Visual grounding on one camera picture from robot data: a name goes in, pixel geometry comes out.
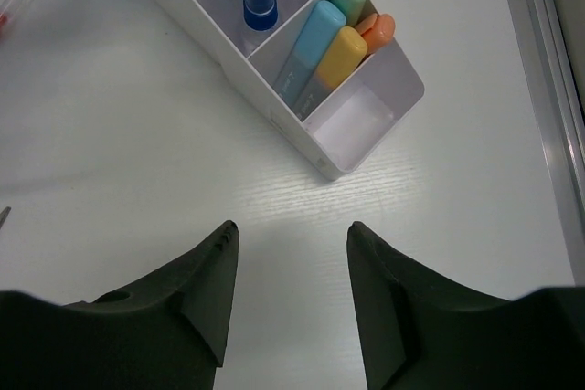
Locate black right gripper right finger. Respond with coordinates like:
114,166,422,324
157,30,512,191
346,222,584,389

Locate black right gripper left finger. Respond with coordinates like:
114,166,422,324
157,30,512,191
1,221,239,389

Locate large black scissors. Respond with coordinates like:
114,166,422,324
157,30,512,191
0,206,12,228

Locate yellow highlighter cap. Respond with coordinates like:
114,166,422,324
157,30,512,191
316,26,368,91

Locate orange highlighter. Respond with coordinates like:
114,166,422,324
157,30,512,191
355,13,396,55

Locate blue highlighter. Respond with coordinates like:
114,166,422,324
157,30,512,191
272,0,346,109

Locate blue spray bottle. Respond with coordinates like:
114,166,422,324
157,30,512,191
240,0,280,57

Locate red pen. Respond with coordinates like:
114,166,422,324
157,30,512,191
1,0,33,38

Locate white organizer box right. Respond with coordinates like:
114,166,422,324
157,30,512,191
193,0,424,180

